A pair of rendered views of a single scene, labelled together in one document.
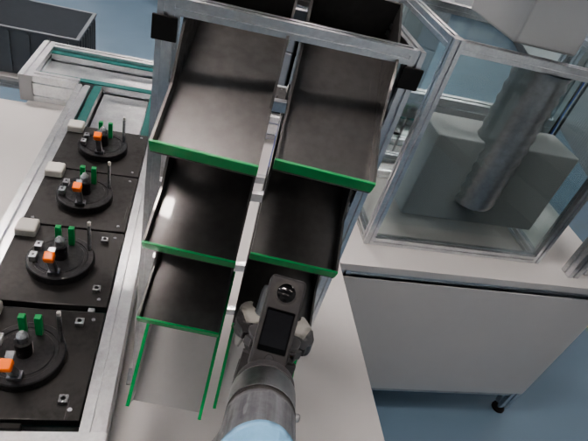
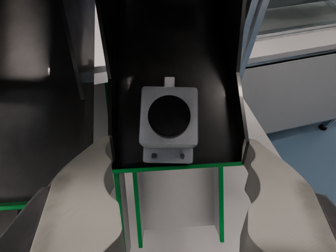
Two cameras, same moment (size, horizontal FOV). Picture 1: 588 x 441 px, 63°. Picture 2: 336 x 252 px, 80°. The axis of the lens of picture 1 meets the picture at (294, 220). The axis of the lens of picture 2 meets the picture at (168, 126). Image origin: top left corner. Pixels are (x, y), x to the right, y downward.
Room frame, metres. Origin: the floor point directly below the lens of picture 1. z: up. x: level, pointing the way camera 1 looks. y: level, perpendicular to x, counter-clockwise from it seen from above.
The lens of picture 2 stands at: (0.44, -0.02, 1.38)
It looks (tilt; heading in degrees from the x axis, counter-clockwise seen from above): 54 degrees down; 5
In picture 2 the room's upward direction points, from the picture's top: 2 degrees counter-clockwise
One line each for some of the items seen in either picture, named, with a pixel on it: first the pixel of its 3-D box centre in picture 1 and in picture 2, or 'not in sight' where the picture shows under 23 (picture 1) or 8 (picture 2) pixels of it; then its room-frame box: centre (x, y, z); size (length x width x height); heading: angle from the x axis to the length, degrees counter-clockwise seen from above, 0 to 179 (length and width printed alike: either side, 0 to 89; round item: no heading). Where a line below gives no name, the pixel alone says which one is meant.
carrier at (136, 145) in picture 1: (102, 137); not in sight; (1.19, 0.62, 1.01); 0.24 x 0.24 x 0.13; 17
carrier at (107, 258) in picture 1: (59, 248); not in sight; (0.73, 0.48, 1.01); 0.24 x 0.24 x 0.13; 17
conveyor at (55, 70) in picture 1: (322, 120); not in sight; (1.97, 0.02, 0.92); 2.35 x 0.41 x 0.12; 107
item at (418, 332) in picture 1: (414, 289); (264, 72); (1.64, -0.61, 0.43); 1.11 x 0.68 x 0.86; 107
